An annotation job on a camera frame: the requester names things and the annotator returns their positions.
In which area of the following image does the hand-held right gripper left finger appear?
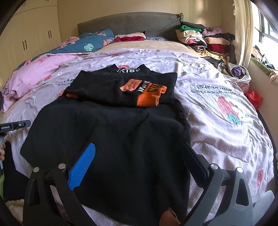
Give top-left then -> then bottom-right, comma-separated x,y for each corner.
23,142 -> 96,226

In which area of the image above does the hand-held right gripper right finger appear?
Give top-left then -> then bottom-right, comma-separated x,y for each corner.
181,142 -> 253,226

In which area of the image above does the black sweater with orange cuffs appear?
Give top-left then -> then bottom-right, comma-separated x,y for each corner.
20,64 -> 192,226

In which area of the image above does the pile of folded clothes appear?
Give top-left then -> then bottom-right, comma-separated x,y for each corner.
175,21 -> 237,66

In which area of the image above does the clothes heap on windowsill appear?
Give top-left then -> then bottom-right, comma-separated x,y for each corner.
251,45 -> 278,84

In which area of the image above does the lilac printed bed cover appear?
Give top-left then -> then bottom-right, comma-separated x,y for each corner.
3,47 -> 275,226

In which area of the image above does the dark cloth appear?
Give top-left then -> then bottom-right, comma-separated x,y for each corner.
3,141 -> 30,201

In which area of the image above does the pink quilt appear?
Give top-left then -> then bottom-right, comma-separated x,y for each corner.
1,53 -> 81,113

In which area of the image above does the cream fluffy rug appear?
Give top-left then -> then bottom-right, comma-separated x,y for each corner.
5,199 -> 24,224

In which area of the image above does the red plastic bag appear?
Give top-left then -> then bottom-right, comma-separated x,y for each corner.
245,90 -> 263,110

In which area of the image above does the cream wardrobe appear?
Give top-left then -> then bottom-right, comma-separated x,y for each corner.
0,0 -> 61,87

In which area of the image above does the purple garment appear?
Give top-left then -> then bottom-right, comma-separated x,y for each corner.
231,66 -> 244,77

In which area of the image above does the blue floral quilt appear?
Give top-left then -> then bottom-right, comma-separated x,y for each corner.
32,28 -> 115,61

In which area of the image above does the beige bed sheet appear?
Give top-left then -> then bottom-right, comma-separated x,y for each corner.
93,40 -> 196,55

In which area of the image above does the red and white pillow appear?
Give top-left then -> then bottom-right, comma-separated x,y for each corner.
113,32 -> 146,43

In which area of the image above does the cream curtain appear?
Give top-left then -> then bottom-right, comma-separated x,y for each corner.
233,0 -> 254,68

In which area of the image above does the grey quilted headboard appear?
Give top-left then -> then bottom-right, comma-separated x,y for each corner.
77,13 -> 184,42

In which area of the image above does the window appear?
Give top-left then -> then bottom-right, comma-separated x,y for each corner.
252,4 -> 278,55

